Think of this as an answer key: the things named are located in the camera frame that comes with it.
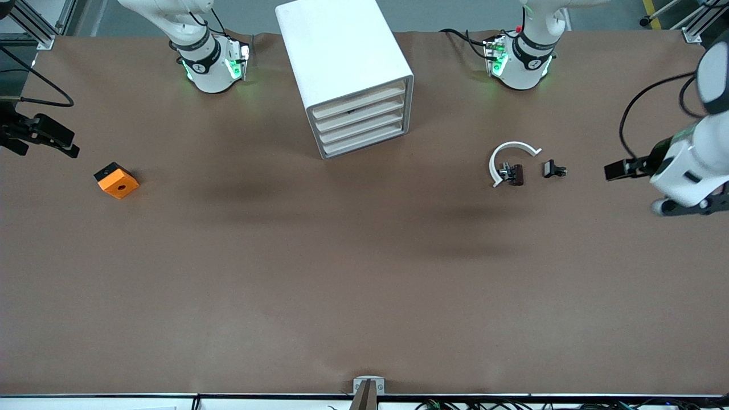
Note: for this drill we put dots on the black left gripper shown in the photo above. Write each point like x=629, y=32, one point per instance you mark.
x=654, y=160

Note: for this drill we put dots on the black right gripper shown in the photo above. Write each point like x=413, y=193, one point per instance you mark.
x=12, y=130

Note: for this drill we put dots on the cream cabinet drawer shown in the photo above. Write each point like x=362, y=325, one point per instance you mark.
x=359, y=125
x=359, y=138
x=359, y=100
x=376, y=107

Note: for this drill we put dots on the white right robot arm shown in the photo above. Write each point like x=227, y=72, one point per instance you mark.
x=211, y=77

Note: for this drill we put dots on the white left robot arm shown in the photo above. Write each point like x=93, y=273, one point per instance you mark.
x=521, y=71

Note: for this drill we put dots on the white drawer cabinet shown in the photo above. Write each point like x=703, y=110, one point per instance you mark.
x=342, y=51

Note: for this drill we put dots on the black small clip component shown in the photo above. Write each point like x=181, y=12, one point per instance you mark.
x=550, y=168

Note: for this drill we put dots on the orange block with black side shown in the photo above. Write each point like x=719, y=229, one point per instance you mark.
x=119, y=185

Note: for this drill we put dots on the brown small clip component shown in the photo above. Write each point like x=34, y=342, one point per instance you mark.
x=515, y=175

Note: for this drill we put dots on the white curved plastic arc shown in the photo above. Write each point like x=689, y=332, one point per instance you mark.
x=492, y=165

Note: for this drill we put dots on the brown table cover sheet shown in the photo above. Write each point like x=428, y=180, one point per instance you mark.
x=364, y=285

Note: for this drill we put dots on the aluminium frame post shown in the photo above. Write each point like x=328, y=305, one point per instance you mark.
x=42, y=39
x=692, y=35

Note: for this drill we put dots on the white table edge rail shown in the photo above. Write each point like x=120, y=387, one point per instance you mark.
x=85, y=403

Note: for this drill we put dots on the grey metal table bracket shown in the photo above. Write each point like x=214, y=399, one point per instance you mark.
x=360, y=386

